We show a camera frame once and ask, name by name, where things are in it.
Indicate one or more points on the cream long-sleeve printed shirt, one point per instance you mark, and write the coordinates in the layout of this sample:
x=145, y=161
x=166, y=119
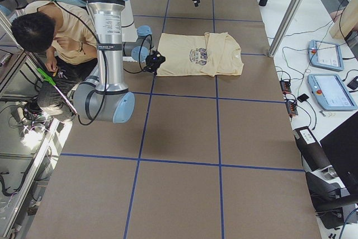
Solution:
x=208, y=55

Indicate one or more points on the person in beige shirt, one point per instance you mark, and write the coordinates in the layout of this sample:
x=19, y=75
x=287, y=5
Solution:
x=65, y=34

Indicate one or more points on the upper blue teach pendant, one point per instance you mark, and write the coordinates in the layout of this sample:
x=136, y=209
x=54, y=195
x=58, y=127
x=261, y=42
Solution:
x=326, y=55

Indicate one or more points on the blue teach pendant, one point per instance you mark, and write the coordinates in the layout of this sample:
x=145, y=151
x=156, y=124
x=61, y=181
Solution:
x=330, y=92
x=326, y=55

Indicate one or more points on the lower blue teach pendant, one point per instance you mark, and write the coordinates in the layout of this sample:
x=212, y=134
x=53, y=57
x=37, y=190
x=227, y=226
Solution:
x=330, y=92

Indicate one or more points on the black monitor stand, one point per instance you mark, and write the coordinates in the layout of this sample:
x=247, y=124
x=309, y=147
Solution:
x=332, y=175

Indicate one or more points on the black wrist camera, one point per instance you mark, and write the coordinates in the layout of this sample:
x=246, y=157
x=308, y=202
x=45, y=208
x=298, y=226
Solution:
x=153, y=62

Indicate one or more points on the aluminium frame post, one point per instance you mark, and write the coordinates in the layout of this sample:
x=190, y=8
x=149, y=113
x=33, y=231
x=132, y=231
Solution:
x=284, y=25

